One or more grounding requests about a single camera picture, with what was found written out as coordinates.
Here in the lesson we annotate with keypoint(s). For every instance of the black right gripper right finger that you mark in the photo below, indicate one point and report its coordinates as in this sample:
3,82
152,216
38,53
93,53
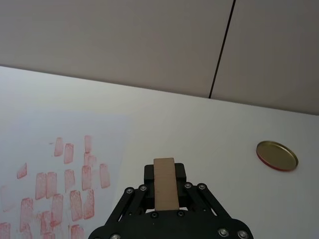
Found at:
181,189

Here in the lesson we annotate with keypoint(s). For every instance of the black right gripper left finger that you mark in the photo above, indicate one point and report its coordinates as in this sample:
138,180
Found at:
149,184

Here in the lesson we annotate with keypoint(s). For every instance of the tan wooden stamp block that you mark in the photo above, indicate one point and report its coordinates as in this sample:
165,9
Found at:
165,184

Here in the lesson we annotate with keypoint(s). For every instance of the gold round metal lid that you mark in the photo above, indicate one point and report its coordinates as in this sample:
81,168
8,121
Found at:
276,156

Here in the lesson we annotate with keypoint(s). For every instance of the white paper with red stamps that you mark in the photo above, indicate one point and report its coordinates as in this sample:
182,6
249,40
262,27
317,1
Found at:
37,129

